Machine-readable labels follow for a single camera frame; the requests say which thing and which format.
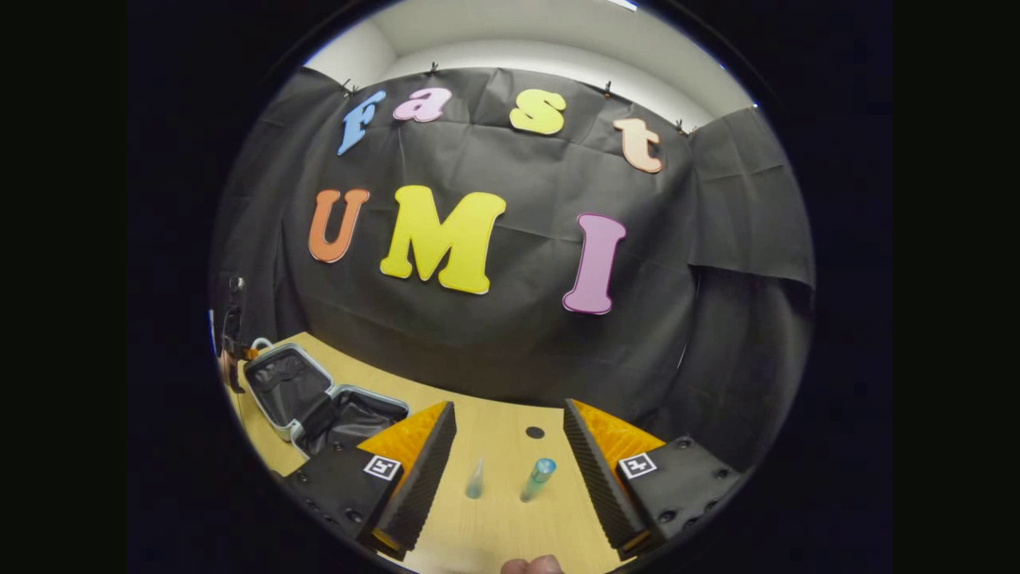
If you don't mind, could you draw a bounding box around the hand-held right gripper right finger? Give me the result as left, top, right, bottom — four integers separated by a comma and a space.
563, 399, 747, 561

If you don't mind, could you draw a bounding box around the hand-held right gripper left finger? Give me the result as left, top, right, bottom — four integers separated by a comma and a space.
281, 400, 458, 561

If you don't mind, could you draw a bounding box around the pale blue suitcase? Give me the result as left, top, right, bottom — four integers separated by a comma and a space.
241, 338, 411, 461

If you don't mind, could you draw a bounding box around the blue capped clear bottle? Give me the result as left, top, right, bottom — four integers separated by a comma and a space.
520, 458, 557, 504

